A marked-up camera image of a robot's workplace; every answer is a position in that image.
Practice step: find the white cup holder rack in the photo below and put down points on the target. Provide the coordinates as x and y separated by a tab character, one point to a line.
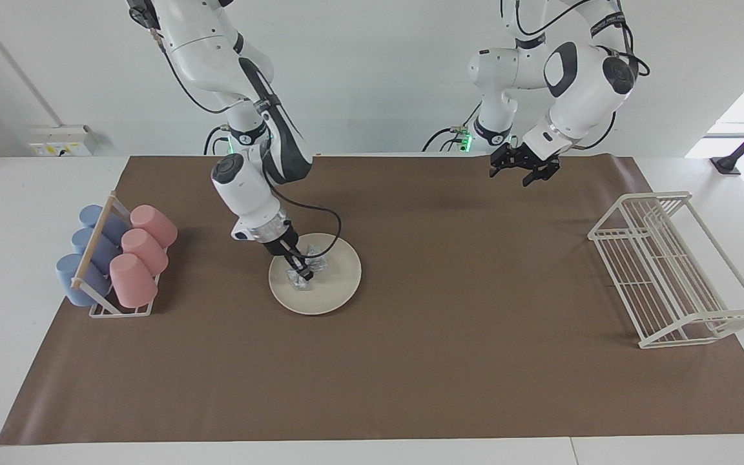
94	239

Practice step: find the white wall socket box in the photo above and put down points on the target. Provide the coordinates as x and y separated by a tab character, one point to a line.
62	141

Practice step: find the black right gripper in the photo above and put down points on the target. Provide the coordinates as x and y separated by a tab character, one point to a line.
280	243

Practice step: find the blue plastic cup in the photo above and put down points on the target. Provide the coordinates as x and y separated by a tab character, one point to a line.
91	214
84	240
70	274

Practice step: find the clear plastic bag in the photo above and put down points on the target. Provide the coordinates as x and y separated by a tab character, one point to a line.
319	261

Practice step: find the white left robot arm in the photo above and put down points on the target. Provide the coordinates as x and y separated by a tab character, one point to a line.
578	103

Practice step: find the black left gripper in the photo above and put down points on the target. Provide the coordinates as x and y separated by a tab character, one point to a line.
527	158

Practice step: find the brown table mat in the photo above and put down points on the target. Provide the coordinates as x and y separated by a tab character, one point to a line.
411	374

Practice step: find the pink plastic cup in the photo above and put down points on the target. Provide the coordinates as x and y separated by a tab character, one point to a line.
133	281
154	225
146	252

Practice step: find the cream round plate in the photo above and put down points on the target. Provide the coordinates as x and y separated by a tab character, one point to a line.
333	284

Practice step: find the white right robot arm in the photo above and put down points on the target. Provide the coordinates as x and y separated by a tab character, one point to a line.
191	32

